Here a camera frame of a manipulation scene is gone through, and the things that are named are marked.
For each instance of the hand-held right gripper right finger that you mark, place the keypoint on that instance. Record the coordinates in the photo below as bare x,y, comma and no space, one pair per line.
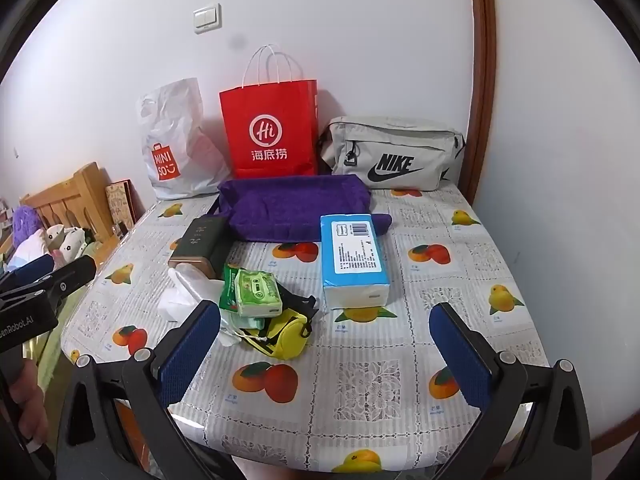
460,355

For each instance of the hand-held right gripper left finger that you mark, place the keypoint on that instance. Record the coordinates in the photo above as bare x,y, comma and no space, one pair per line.
192,355

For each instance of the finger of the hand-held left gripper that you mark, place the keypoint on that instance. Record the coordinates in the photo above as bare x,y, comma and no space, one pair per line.
35,265
70,280

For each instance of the white socks and cloths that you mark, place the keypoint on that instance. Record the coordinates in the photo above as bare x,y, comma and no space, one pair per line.
185,290

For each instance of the dark green packet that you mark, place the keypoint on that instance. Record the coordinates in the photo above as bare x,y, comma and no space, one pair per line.
227,290

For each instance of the light green tissue packet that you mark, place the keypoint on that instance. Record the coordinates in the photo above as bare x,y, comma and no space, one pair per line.
257,290

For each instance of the dark green box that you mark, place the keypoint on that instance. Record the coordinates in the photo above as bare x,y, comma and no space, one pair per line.
200,240

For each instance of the purple fabric tray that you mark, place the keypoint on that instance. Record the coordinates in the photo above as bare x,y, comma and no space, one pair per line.
280,205

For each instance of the person's left hand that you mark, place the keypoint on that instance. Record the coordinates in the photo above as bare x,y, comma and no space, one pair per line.
30,400

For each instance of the pastel striped pillow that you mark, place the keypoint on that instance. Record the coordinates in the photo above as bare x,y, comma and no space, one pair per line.
25,255

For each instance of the white spotted plush toy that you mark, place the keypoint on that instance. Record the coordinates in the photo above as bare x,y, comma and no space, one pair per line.
67,245

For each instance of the purple fluffy plush toy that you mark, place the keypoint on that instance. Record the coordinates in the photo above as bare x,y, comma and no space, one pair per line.
25,222

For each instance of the light green bed sheet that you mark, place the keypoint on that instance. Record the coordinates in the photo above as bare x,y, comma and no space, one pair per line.
50,360

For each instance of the fruit-printed tablecloth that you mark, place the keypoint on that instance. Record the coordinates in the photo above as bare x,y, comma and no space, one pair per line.
375,360

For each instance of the wooden headboard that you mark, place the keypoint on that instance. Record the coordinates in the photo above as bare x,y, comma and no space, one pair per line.
80,190

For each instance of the patterned picture book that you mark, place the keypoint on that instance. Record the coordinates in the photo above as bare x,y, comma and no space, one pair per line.
120,202

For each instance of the blue tissue pack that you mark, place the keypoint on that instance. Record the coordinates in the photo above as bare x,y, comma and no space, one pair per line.
350,265

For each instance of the white plastic shopping bag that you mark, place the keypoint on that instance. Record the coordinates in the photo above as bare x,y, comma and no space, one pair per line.
170,125

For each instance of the grey waist bag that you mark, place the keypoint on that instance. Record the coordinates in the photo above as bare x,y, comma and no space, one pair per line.
400,140

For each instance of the red paper shopping bag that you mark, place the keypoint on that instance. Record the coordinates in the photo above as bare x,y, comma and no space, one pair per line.
270,110

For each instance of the white light switch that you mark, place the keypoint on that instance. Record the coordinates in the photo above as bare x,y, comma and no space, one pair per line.
207,18

